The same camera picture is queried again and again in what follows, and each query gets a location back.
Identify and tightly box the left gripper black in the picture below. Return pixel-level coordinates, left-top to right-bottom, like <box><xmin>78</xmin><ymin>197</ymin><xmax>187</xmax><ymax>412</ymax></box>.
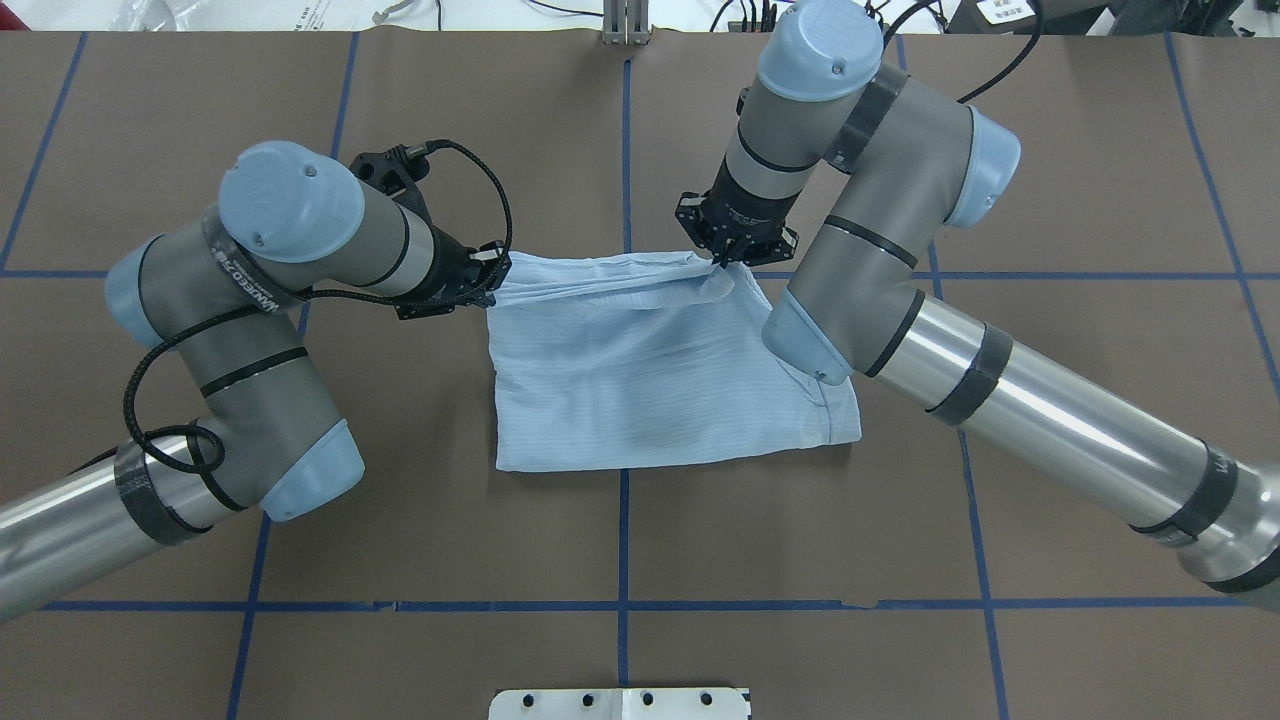
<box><xmin>396</xmin><ymin>234</ymin><xmax>512</xmax><ymax>322</ymax></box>

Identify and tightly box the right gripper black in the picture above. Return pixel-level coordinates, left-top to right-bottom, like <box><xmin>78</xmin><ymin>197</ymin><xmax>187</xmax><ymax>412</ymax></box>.
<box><xmin>675</xmin><ymin>191</ymin><xmax>797</xmax><ymax>268</ymax></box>

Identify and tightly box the light blue button shirt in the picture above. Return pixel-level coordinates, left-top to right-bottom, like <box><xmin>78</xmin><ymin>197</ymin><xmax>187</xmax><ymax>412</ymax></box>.
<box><xmin>486</xmin><ymin>252</ymin><xmax>861</xmax><ymax>473</ymax></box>

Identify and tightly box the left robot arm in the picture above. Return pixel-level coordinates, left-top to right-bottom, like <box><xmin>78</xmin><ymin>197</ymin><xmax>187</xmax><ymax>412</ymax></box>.
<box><xmin>3</xmin><ymin>138</ymin><xmax>515</xmax><ymax>621</ymax></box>

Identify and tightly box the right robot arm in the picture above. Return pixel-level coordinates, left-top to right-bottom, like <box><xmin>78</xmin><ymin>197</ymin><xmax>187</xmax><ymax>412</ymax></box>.
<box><xmin>675</xmin><ymin>1</ymin><xmax>1279</xmax><ymax>612</ymax></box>

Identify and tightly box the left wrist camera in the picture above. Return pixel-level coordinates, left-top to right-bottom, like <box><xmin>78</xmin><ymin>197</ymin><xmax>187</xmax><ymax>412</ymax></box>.
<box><xmin>348</xmin><ymin>145</ymin><xmax>430</xmax><ymax>217</ymax></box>

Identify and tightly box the aluminium frame post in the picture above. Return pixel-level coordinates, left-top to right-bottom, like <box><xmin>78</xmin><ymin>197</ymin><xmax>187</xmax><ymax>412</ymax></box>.
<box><xmin>602</xmin><ymin>0</ymin><xmax>652</xmax><ymax>46</ymax></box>

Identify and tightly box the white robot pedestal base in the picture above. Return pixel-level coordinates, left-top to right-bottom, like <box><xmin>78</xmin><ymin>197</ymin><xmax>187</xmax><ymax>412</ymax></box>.
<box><xmin>486</xmin><ymin>687</ymin><xmax>753</xmax><ymax>719</ymax></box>

